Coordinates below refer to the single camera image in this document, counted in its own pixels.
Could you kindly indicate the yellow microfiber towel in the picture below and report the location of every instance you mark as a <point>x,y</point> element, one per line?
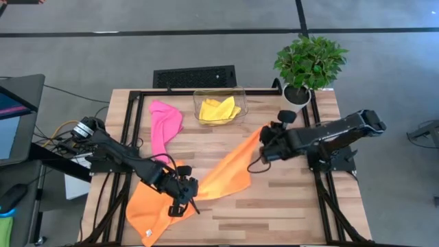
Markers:
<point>217,111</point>

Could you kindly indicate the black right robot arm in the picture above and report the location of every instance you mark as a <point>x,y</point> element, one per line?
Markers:
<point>343,130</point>

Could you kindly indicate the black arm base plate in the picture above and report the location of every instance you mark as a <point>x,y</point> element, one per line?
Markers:
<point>103,166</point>
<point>346,164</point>

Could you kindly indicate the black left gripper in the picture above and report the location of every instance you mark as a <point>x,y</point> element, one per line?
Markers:
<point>169,183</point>

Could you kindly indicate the green cloth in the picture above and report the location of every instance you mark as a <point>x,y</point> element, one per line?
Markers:
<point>5,233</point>

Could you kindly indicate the black computer mouse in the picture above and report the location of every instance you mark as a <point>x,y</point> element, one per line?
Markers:
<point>12,197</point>

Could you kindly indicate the black desk edge bar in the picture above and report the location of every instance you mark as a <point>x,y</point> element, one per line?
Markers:
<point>55,161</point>

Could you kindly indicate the white paper sheet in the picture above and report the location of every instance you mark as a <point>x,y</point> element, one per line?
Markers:
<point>77,187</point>

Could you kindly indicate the black perforated floor box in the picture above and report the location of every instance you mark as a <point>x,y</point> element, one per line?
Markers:
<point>192,77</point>

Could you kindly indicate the black metal stand base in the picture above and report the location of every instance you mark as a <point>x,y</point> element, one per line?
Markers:
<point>425,132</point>

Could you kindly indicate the clear plastic bin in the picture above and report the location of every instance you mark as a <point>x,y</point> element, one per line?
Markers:
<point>240,93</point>

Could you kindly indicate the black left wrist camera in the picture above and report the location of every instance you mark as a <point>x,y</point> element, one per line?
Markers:
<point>193,188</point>

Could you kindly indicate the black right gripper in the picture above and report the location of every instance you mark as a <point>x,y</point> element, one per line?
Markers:
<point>286,142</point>

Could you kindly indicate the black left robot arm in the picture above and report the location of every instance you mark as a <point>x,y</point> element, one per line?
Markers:
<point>113,147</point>

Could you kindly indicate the orange cloth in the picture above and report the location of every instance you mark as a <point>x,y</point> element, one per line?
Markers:
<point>171,92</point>

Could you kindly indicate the grey computer monitor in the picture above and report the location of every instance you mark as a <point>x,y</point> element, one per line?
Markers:
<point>27,103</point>

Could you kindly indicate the pink microfiber towel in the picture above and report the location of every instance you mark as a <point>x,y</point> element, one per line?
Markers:
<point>164,123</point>

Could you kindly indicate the green plant in white pot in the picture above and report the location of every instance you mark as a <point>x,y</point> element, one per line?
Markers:
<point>308,61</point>

